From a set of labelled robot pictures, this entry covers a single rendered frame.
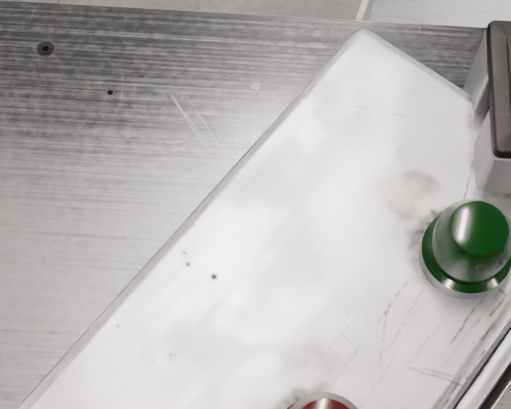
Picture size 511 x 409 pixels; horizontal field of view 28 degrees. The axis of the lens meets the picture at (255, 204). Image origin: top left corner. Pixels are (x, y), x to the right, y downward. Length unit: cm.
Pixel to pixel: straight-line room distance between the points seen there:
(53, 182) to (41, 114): 8
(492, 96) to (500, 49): 2
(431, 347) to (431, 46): 85
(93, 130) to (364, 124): 76
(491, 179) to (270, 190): 6
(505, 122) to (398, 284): 5
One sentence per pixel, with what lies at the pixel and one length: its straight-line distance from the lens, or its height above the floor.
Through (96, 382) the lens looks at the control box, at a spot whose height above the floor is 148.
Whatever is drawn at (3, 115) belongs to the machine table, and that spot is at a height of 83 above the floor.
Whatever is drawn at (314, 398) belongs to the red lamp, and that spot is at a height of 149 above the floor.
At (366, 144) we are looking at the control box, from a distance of 31.
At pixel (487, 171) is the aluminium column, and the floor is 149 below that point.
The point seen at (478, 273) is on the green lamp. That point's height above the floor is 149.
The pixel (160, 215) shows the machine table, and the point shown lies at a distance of 101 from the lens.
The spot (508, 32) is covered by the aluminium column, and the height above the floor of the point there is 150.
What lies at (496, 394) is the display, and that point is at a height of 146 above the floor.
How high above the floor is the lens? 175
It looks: 65 degrees down
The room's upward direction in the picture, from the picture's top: 3 degrees clockwise
